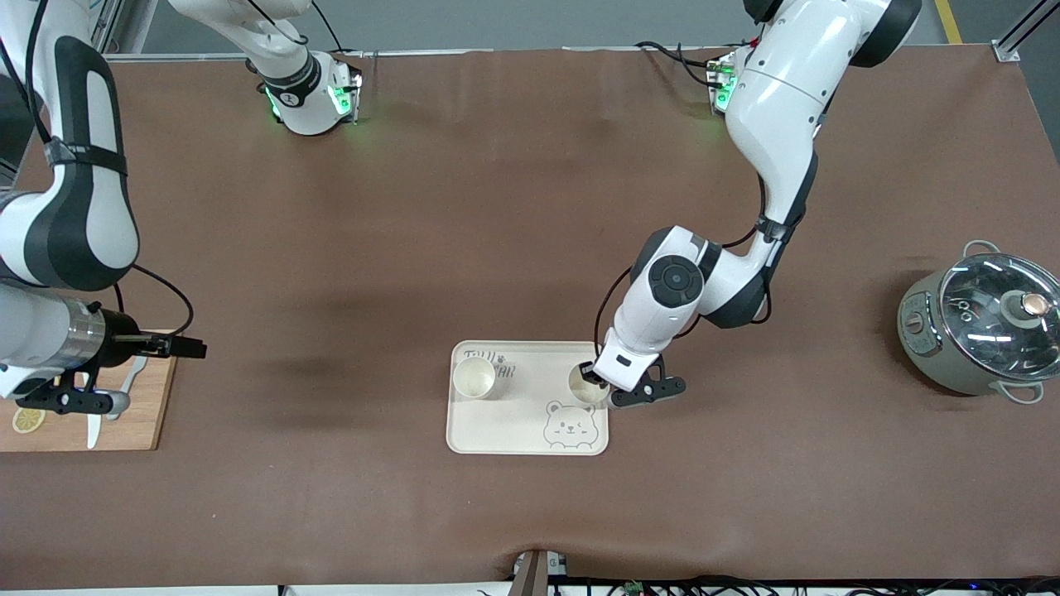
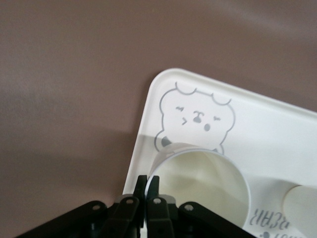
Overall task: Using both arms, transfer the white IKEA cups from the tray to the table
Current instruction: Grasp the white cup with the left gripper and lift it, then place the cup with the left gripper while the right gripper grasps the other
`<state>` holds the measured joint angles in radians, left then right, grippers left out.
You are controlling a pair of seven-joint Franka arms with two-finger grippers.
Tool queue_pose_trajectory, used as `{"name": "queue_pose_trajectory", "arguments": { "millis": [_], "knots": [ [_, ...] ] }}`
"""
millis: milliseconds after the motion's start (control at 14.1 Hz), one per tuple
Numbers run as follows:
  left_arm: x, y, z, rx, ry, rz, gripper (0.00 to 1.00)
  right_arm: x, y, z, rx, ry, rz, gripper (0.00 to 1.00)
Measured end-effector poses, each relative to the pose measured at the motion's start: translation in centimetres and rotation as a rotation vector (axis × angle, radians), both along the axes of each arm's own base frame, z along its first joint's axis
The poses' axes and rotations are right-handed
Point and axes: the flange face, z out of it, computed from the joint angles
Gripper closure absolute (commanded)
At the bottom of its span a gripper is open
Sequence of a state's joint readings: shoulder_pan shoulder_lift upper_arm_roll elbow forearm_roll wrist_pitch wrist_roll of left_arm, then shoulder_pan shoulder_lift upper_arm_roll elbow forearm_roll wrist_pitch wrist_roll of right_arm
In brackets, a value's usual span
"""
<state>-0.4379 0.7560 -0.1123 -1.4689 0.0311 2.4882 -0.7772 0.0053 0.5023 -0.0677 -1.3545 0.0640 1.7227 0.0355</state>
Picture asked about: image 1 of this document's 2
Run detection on white plastic cup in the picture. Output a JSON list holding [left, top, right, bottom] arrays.
[[567, 364, 610, 405], [452, 358, 497, 399]]

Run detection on grey plastic knife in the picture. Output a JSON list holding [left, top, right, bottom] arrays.
[[106, 356, 150, 421]]

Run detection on wooden cutting board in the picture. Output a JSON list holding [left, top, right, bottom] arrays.
[[0, 331, 179, 453]]

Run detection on cream tray with bear print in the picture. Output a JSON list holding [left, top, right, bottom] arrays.
[[446, 340, 610, 456]]

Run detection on brown table cover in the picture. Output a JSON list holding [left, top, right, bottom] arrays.
[[0, 46, 1060, 590]]

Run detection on grey electric pot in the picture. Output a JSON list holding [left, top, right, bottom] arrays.
[[897, 240, 1060, 405]]

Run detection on glass pot lid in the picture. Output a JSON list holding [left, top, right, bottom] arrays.
[[938, 252, 1060, 383]]

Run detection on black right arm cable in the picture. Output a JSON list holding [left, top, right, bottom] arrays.
[[0, 0, 196, 340]]

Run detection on camera stand post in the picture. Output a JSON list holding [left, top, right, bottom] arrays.
[[509, 548, 568, 596]]

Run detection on aluminium frame profile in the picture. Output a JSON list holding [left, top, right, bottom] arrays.
[[83, 0, 158, 60], [994, 0, 1060, 63]]

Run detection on black left base cables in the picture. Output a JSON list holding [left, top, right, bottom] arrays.
[[636, 40, 730, 88]]

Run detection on black right base cable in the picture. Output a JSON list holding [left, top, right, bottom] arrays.
[[248, 0, 365, 60]]

